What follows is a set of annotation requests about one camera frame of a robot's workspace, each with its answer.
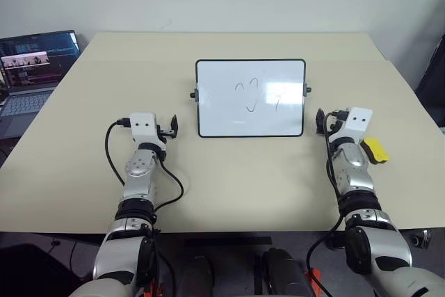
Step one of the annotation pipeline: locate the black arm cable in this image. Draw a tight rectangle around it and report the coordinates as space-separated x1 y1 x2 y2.
305 111 348 297
104 118 185 211

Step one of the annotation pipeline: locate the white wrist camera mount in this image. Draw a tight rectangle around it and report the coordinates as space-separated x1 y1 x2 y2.
129 112 158 145
339 106 374 142

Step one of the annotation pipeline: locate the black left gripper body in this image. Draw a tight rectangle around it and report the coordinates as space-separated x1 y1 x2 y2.
154 123 175 145

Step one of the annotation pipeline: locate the black-framed small whiteboard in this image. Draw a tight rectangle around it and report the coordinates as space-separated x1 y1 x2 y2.
189 58 312 139

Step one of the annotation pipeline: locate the orange tape piece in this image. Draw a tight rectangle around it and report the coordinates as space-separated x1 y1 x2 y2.
305 267 323 291

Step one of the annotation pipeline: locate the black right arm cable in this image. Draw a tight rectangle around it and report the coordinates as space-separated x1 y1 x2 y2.
305 111 348 297

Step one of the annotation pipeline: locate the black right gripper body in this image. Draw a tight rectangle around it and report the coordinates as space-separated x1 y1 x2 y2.
325 109 350 135

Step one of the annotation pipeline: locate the grey open laptop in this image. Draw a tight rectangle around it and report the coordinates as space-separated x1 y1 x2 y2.
0 29 82 140

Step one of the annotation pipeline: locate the yellow and black eraser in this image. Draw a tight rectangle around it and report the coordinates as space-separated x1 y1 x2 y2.
359 136 391 166

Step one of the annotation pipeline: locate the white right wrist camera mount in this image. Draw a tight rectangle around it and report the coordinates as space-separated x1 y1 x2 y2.
339 106 374 142

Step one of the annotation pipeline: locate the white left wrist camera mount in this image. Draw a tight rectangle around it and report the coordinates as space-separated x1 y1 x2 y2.
129 112 158 145

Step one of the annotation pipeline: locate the black caster wheel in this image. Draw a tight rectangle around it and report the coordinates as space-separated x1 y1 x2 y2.
410 228 432 250

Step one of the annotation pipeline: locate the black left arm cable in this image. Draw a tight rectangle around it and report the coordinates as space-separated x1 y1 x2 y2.
104 118 185 211

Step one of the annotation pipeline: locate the dark rounded shape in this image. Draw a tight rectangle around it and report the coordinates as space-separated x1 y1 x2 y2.
260 247 311 297

